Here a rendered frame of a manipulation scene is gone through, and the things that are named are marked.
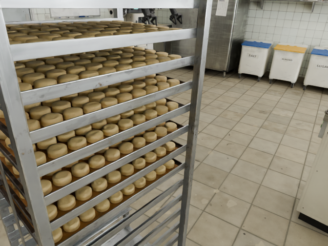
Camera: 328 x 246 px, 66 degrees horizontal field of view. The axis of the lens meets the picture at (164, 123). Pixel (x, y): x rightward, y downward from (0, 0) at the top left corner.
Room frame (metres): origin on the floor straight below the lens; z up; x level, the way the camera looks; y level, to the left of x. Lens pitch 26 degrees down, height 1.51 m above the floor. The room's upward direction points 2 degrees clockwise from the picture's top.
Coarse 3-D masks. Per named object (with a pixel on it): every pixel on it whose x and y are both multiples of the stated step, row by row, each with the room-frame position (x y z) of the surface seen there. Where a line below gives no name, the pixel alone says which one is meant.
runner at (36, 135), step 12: (180, 84) 0.84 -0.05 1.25; (144, 96) 0.72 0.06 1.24; (156, 96) 0.76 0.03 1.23; (168, 96) 0.80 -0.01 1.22; (108, 108) 0.62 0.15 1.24; (120, 108) 0.65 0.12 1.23; (132, 108) 0.68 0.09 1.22; (72, 120) 0.54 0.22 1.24; (84, 120) 0.57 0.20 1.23; (96, 120) 0.59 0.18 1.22; (36, 132) 0.48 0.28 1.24; (48, 132) 0.50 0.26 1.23; (60, 132) 0.52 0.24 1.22
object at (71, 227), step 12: (156, 168) 0.85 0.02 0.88; (168, 168) 0.88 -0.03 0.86; (144, 180) 0.77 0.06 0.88; (156, 180) 0.80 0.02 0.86; (120, 192) 0.70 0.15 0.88; (132, 192) 0.72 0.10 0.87; (108, 204) 0.64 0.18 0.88; (84, 216) 0.58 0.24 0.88; (96, 216) 0.60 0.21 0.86; (60, 228) 0.53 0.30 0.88; (72, 228) 0.54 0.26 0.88; (60, 240) 0.51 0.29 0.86
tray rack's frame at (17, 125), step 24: (0, 24) 0.44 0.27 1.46; (0, 48) 0.43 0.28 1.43; (0, 72) 0.42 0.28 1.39; (0, 96) 0.43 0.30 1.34; (24, 120) 0.44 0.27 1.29; (24, 144) 0.43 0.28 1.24; (0, 168) 0.58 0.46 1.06; (24, 168) 0.42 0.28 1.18; (0, 192) 0.74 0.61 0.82; (24, 192) 0.44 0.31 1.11; (0, 216) 0.73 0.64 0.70; (48, 240) 0.43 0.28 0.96
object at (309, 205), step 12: (324, 132) 1.48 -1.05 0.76; (324, 144) 1.45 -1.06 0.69; (324, 156) 1.43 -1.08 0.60; (312, 168) 1.46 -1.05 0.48; (324, 168) 1.42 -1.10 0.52; (312, 180) 1.44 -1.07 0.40; (324, 180) 1.40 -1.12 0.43; (312, 192) 1.43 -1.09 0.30; (324, 192) 1.39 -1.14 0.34; (300, 204) 1.46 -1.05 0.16; (312, 204) 1.41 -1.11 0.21; (324, 204) 1.37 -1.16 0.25; (300, 216) 1.46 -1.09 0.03; (312, 216) 1.39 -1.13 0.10; (324, 216) 1.35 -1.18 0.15; (324, 228) 1.35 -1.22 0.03
